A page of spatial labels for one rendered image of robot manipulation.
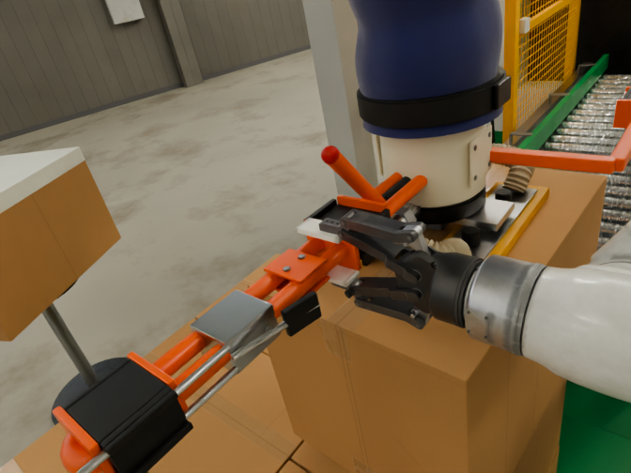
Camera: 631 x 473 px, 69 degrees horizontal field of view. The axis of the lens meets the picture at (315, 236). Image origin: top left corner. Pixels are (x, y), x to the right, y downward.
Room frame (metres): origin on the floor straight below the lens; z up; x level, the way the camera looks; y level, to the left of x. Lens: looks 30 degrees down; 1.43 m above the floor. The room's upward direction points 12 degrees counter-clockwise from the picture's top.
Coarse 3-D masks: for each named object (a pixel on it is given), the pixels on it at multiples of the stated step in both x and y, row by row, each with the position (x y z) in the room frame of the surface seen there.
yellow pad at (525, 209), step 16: (496, 192) 0.71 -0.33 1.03; (512, 192) 0.70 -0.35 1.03; (528, 192) 0.73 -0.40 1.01; (544, 192) 0.73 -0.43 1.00; (528, 208) 0.68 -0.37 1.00; (512, 224) 0.64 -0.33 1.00; (464, 240) 0.60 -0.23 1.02; (480, 240) 0.61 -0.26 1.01; (496, 240) 0.60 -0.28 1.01; (512, 240) 0.60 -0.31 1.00; (480, 256) 0.57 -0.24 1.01
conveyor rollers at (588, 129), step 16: (608, 80) 2.56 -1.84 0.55; (624, 80) 2.50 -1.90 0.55; (592, 96) 2.38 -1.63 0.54; (608, 96) 2.32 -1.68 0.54; (576, 112) 2.20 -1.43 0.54; (592, 112) 2.15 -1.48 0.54; (608, 112) 2.10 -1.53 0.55; (560, 128) 2.03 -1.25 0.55; (576, 128) 2.04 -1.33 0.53; (592, 128) 1.99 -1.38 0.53; (608, 128) 1.94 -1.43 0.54; (544, 144) 1.90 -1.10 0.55; (560, 144) 1.86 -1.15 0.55; (576, 144) 1.82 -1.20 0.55; (592, 144) 1.83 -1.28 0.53; (608, 144) 1.79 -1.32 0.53; (608, 176) 1.49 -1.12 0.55; (624, 176) 1.46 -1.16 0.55; (608, 192) 1.41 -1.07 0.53; (624, 192) 1.37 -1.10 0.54; (608, 208) 1.33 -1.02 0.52; (624, 208) 1.29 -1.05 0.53; (608, 224) 1.20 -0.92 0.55; (624, 224) 1.22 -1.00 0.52
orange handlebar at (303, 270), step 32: (512, 160) 0.66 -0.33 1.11; (544, 160) 0.63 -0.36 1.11; (576, 160) 0.60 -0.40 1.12; (608, 160) 0.57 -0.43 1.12; (384, 192) 0.63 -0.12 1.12; (416, 192) 0.62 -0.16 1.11; (288, 256) 0.49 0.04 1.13; (320, 256) 0.48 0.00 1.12; (256, 288) 0.45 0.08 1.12; (288, 288) 0.43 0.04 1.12; (192, 352) 0.37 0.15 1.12; (192, 384) 0.32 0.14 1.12; (64, 448) 0.27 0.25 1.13
